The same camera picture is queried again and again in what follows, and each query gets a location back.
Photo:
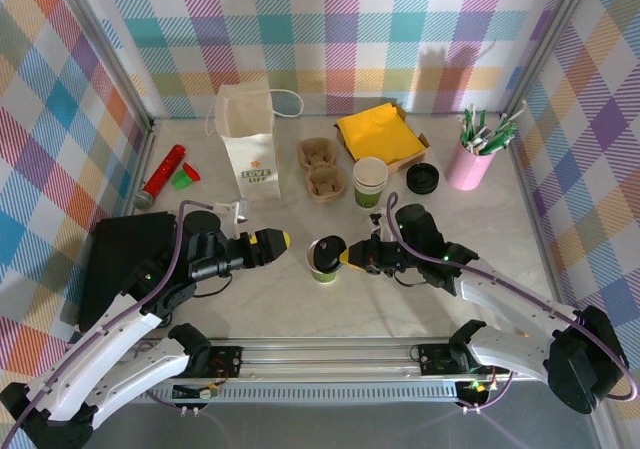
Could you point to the brown pulp cup carrier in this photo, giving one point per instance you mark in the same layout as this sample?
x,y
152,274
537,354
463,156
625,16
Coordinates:
x,y
320,169

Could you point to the green white wrapped straw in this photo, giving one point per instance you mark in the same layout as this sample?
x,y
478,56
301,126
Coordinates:
x,y
502,136
468,126
506,118
483,124

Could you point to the grey reflective panel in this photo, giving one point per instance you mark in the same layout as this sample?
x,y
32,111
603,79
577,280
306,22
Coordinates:
x,y
325,426

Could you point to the white paper takeout bag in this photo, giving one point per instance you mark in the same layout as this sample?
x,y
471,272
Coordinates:
x,y
255,169

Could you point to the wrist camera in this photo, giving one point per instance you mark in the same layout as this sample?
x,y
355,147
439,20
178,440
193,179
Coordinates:
x,y
378,226
241,211

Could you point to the aluminium mounting rail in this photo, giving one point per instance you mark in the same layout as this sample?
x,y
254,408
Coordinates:
x,y
325,361

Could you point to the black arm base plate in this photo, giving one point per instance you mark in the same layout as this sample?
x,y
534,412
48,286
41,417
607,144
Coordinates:
x,y
227,361
432,359

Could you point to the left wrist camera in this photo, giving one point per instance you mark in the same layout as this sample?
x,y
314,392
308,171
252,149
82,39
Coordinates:
x,y
241,211

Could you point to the small connector board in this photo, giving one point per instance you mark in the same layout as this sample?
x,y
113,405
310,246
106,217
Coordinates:
x,y
475,391
197,392

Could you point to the pink straw holder cup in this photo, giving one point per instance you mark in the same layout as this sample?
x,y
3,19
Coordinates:
x,y
467,169

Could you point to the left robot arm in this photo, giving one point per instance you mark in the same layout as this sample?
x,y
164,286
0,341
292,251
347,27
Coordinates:
x,y
120,329

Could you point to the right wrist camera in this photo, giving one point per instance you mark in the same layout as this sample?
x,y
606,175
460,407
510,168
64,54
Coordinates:
x,y
378,226

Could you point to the black box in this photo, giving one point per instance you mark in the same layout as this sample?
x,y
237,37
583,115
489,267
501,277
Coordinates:
x,y
125,249

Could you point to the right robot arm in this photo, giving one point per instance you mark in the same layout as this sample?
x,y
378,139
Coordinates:
x,y
505,294

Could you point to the yellow paper napkins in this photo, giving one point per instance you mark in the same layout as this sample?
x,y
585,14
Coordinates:
x,y
380,129

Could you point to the green and red toy cone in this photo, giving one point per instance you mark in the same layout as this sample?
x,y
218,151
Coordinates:
x,y
182,178

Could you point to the red glitter tube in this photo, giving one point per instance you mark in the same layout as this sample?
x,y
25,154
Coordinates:
x,y
165,171

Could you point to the yellow napkins in box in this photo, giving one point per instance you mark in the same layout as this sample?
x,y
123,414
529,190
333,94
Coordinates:
x,y
424,144

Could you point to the green white paper cup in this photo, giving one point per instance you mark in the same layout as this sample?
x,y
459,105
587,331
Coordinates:
x,y
322,275

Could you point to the aluminium frame post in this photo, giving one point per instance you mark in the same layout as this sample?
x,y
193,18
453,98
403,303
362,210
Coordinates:
x,y
110,44
541,44

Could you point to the stack of paper cups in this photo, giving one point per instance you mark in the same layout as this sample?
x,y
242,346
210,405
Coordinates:
x,y
369,184

